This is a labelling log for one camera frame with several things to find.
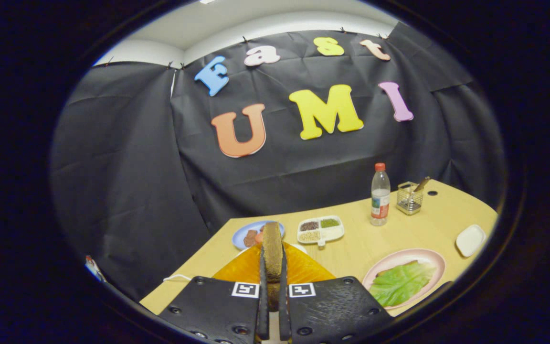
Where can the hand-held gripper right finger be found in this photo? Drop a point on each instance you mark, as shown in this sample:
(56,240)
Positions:
(284,310)

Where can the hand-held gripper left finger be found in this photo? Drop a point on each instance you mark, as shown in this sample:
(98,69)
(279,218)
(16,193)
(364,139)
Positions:
(263,306)

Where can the dark brown bread slice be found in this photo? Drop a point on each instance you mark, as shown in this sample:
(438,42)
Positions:
(272,253)

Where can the green lettuce leaf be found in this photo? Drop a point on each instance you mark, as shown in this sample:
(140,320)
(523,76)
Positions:
(399,284)

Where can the red food slices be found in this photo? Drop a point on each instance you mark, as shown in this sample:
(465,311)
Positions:
(251,237)

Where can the blue plate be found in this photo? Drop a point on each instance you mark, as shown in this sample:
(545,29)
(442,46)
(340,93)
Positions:
(244,231)

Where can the white divided seed dish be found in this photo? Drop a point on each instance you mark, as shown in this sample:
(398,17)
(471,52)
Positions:
(332,233)

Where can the pink plate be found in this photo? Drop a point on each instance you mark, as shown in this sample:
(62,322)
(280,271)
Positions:
(399,258)

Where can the clear red-capped plastic bottle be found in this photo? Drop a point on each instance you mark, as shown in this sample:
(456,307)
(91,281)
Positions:
(380,205)

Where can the metal mesh utensil holder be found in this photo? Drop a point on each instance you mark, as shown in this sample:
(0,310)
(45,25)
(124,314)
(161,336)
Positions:
(408,200)

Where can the small colourful object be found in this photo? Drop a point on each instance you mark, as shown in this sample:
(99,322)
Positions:
(94,267)

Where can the small white dish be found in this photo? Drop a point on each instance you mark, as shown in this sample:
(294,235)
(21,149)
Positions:
(470,240)

